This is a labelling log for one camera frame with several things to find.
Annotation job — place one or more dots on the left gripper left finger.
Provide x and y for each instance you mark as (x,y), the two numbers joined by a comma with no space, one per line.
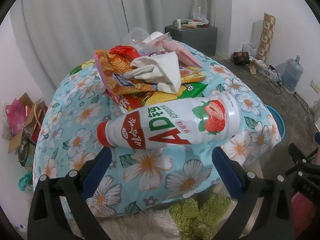
(47,219)

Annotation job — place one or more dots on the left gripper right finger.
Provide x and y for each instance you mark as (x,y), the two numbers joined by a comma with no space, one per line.
(264,209)

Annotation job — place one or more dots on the white strawberry milk bottle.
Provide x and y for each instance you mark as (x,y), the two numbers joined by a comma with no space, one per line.
(189,121)

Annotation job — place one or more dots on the green potato chip bag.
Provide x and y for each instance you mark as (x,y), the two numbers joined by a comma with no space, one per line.
(186,90)

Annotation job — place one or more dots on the orange cracker snack bag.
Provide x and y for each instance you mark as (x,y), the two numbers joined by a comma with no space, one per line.
(111,68)

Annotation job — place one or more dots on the white tissue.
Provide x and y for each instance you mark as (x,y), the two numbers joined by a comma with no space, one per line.
(162,70)

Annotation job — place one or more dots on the red snack wrapper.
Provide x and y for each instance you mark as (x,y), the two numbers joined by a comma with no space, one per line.
(126,51)

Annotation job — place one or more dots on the blue trash basket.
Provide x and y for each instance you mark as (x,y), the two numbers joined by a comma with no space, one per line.
(279,121)

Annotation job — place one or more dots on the green fluffy rug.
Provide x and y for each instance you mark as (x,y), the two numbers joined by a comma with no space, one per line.
(198,222)

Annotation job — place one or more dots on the blue water jug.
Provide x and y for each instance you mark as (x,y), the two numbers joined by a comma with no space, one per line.
(292,74)

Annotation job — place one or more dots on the cardboard and bags pile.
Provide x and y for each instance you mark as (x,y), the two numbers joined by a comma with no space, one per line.
(23,121)

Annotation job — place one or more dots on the dark gift box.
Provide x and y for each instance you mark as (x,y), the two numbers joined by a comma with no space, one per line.
(241,58)

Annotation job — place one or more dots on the patterned rolled mat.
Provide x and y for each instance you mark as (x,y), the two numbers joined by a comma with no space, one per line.
(266,37)

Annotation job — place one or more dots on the dark grey cabinet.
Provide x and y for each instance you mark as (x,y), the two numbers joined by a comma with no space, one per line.
(201,39)

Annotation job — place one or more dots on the grey curtain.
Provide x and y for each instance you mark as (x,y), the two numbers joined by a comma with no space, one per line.
(55,35)

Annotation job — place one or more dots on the clear plastic cup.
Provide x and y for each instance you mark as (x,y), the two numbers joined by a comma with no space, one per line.
(136,37)

